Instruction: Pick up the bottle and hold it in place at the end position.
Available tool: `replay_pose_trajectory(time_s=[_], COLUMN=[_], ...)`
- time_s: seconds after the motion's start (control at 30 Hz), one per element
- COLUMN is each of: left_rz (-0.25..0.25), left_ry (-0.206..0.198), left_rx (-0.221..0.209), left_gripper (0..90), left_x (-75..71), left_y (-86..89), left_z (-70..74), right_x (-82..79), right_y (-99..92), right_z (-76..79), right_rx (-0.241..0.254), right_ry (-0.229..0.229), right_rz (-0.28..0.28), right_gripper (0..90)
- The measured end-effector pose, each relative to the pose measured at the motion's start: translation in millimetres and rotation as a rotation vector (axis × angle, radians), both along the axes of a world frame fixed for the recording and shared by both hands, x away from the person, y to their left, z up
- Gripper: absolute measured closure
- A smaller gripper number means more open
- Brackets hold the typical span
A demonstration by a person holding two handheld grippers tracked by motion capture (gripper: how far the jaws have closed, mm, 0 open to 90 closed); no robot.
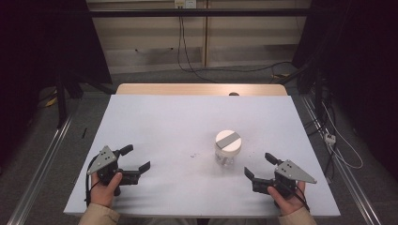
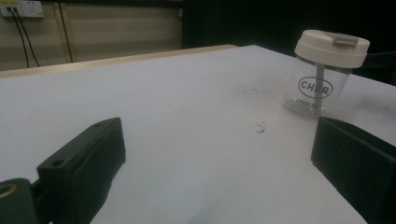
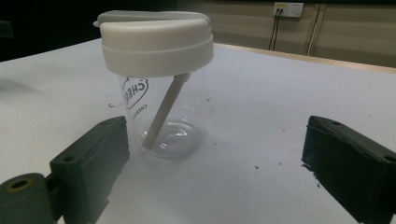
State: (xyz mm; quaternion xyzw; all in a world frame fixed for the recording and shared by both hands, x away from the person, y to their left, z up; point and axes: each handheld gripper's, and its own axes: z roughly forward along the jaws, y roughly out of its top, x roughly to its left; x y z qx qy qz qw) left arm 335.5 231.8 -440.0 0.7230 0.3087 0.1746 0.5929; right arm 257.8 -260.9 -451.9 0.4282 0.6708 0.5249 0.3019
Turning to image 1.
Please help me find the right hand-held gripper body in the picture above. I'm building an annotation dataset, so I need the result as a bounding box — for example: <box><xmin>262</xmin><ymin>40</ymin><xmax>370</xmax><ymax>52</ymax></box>
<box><xmin>272</xmin><ymin>159</ymin><xmax>317</xmax><ymax>200</ymax></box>

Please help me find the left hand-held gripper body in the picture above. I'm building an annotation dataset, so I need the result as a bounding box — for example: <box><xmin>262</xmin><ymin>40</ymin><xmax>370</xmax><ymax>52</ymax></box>
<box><xmin>86</xmin><ymin>145</ymin><xmax>126</xmax><ymax>197</ymax></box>

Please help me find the clear jar with white lid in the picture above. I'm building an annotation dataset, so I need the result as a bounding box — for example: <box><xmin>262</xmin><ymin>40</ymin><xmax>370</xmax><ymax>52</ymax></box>
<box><xmin>214</xmin><ymin>129</ymin><xmax>243</xmax><ymax>168</ymax></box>

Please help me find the person's right hand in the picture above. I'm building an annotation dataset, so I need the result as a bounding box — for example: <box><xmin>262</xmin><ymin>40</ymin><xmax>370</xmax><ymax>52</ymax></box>
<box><xmin>267</xmin><ymin>181</ymin><xmax>310</xmax><ymax>217</ymax></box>

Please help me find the person's left hand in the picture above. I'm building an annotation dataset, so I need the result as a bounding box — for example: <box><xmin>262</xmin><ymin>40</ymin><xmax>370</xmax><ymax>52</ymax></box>
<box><xmin>89</xmin><ymin>172</ymin><xmax>124</xmax><ymax>209</ymax></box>

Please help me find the white table board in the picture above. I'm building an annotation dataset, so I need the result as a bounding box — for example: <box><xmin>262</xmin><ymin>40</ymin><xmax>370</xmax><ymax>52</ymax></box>
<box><xmin>63</xmin><ymin>94</ymin><xmax>342</xmax><ymax>218</ymax></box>

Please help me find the black metal stand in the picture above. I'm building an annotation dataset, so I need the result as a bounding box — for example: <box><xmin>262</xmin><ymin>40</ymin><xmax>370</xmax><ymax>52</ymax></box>
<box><xmin>54</xmin><ymin>69</ymin><xmax>116</xmax><ymax>129</ymax></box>
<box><xmin>275</xmin><ymin>57</ymin><xmax>328</xmax><ymax>121</ymax></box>

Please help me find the wooden table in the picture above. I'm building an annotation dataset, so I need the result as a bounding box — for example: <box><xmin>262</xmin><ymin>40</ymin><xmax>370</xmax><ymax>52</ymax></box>
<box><xmin>115</xmin><ymin>82</ymin><xmax>288</xmax><ymax>97</ymax></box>

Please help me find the yellow floor tape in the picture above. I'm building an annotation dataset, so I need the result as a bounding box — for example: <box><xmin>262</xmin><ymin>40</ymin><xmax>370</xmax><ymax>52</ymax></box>
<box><xmin>43</xmin><ymin>89</ymin><xmax>59</xmax><ymax>108</ymax></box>

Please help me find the black horizontal bar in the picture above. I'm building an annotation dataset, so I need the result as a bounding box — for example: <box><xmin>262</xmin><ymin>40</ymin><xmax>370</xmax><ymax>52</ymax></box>
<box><xmin>88</xmin><ymin>8</ymin><xmax>314</xmax><ymax>19</ymax></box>

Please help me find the left hand-held gripper black cable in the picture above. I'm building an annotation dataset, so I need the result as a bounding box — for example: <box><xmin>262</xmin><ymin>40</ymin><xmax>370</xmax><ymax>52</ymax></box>
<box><xmin>84</xmin><ymin>154</ymin><xmax>101</xmax><ymax>207</ymax></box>

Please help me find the hand-held gripper black cable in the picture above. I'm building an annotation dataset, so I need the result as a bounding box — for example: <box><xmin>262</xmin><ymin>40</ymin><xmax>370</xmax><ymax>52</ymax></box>
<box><xmin>293</xmin><ymin>189</ymin><xmax>312</xmax><ymax>214</ymax></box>
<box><xmin>84</xmin><ymin>154</ymin><xmax>101</xmax><ymax>207</ymax></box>

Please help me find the right hand-held gripper black cable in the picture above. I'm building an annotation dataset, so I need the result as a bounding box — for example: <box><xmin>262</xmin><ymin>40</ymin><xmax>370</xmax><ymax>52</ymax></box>
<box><xmin>293</xmin><ymin>189</ymin><xmax>312</xmax><ymax>214</ymax></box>

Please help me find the aluminium floor rail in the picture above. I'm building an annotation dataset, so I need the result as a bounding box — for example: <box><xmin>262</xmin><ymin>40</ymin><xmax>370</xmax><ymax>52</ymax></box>
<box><xmin>299</xmin><ymin>94</ymin><xmax>383</xmax><ymax>225</ymax></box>
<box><xmin>7</xmin><ymin>109</ymin><xmax>77</xmax><ymax>225</ymax></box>

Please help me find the bundle of black cables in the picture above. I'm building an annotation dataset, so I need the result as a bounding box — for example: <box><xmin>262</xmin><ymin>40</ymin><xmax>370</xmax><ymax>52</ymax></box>
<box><xmin>303</xmin><ymin>92</ymin><xmax>339</xmax><ymax>176</ymax></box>

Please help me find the white cable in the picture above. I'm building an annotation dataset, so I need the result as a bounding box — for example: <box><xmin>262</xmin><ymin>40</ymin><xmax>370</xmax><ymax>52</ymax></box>
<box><xmin>321</xmin><ymin>102</ymin><xmax>364</xmax><ymax>171</ymax></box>

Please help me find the black cable on floor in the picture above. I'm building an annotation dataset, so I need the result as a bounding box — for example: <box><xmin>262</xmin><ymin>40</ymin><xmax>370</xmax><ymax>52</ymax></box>
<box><xmin>176</xmin><ymin>16</ymin><xmax>295</xmax><ymax>84</ymax></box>

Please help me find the white wall outlet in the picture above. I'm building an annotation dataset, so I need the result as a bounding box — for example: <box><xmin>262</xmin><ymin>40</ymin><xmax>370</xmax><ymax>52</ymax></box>
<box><xmin>174</xmin><ymin>0</ymin><xmax>198</xmax><ymax>9</ymax></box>

